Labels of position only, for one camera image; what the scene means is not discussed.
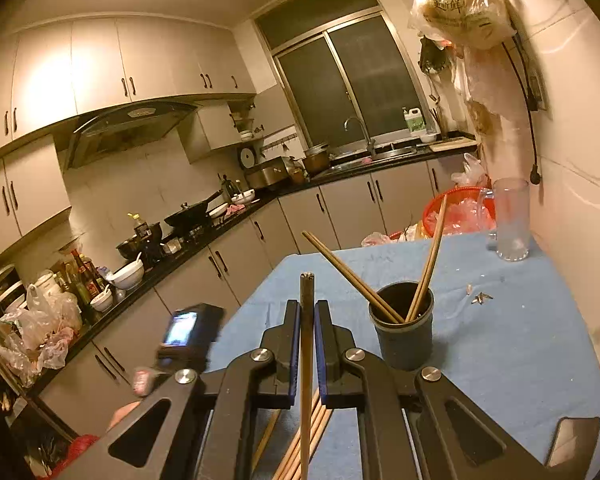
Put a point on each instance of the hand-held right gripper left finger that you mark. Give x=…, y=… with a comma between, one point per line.
x=295, y=350

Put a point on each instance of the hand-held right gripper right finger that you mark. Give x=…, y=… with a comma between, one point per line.
x=320, y=350

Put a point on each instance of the black utensil holder cup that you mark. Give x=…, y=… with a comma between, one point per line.
x=402, y=345

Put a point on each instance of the pile of wooden chopsticks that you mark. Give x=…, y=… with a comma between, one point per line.
x=315, y=435

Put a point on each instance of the person's left hand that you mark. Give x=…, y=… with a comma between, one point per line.
x=122, y=414

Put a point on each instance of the large white bowl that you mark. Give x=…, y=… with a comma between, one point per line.
x=129, y=276

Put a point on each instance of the small white bowl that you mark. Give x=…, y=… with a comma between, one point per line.
x=101, y=301

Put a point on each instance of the black pot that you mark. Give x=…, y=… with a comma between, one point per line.
x=137, y=246

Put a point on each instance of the group of condiment bottles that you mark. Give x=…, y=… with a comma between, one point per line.
x=82, y=280

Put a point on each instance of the black wok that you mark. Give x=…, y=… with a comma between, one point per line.
x=190, y=216

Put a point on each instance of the white base cabinets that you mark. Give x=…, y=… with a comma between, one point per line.
x=290, y=220

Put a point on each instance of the crumpled plastic bags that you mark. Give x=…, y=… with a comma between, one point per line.
x=40, y=335

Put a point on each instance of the black kitchen countertop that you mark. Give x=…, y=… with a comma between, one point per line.
x=260, y=200

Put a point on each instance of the red cloth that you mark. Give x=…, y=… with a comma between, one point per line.
x=82, y=452

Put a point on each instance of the small metal pieces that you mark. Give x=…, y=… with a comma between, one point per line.
x=481, y=298

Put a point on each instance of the metal box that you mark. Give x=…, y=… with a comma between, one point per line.
x=267, y=175

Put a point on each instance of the metal kettle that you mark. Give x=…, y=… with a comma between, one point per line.
x=297, y=172

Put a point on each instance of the blue table cloth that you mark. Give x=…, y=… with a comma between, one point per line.
x=505, y=350

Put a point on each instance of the copper pot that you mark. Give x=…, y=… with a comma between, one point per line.
x=316, y=161

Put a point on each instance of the rice cooker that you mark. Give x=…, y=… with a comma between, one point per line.
x=7, y=287

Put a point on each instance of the round kitchen scale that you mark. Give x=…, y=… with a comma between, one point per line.
x=246, y=157

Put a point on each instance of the red plastic basket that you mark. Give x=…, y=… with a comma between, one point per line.
x=460, y=194

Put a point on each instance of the metal faucet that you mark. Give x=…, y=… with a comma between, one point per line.
x=365, y=135

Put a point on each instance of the black range hood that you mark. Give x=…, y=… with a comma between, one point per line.
x=130, y=127

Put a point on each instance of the clear glass pitcher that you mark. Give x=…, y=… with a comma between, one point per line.
x=512, y=220

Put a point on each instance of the wooden chopping board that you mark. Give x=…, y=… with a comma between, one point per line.
x=452, y=144

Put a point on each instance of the green detergent bottle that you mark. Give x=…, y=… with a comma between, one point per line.
x=414, y=121

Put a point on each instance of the black rectangular device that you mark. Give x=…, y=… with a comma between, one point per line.
x=575, y=440

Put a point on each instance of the kitchen window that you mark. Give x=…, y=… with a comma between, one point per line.
x=345, y=70

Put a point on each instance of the clear plastic bag bundle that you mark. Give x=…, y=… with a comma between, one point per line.
x=495, y=105

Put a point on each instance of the dark hanging bag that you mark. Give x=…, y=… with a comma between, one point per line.
x=435, y=55

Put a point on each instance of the printed plastic bag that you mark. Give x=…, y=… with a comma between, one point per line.
x=460, y=10

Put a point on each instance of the white wall cabinets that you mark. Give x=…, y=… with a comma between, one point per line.
x=95, y=70

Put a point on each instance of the wall socket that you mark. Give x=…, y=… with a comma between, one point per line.
x=537, y=91

